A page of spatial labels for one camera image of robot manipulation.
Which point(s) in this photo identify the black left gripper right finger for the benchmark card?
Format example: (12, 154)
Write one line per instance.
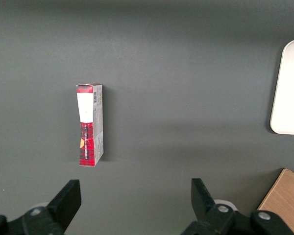
(210, 210)

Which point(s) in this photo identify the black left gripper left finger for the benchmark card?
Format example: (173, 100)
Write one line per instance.
(54, 210)

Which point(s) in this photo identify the wooden drawer cabinet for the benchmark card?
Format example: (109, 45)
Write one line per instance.
(284, 200)

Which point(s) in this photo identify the red plaid carton box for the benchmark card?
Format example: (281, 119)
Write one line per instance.
(88, 127)

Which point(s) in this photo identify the beige plastic tray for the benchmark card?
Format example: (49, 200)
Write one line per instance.
(290, 90)

